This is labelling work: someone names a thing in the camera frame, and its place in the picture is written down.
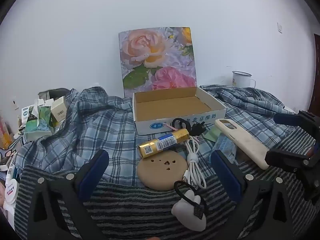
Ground gold and blue pack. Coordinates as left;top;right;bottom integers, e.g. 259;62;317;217
138;128;191;159

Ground grey storage bag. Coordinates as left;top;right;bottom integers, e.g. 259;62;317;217
37;88;73;101

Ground green paper card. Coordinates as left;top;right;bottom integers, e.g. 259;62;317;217
204;126;220;142

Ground green tissue box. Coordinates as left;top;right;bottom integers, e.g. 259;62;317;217
24;105;55;142

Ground cartoon print pillow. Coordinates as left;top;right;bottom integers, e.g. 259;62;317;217
0;147;18;161

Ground blue plaid shirt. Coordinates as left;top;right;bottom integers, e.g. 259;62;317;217
15;84;316;193

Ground white and blue box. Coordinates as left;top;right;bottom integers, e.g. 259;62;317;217
21;106;32;125

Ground dark brown door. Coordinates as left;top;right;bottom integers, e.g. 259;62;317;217
307;33;320;120

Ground cardboard box with floral lid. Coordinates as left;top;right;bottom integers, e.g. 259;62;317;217
118;26;227;136

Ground tan round pad with holes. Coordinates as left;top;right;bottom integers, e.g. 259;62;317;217
137;151;188;191

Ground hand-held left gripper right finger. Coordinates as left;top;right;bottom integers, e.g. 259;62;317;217
210;150;293;240

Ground white charging cable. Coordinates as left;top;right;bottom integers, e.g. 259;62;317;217
182;135;207;190

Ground small cream carton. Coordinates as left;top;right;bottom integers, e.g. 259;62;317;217
51;96;68;123

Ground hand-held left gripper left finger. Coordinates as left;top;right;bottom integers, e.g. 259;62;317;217
27;149;110;240

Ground black hair claw clip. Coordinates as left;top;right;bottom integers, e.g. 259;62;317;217
172;117;207;137

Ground cream phone case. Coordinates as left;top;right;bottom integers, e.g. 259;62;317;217
214;119;270;170

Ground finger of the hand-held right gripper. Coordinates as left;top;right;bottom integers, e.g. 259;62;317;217
273;110;320;137
265;148;316;173

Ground white enamel mug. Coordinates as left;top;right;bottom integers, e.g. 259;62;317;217
231;71;257;88

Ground blue tissue packet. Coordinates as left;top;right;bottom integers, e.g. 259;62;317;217
211;132;237;164

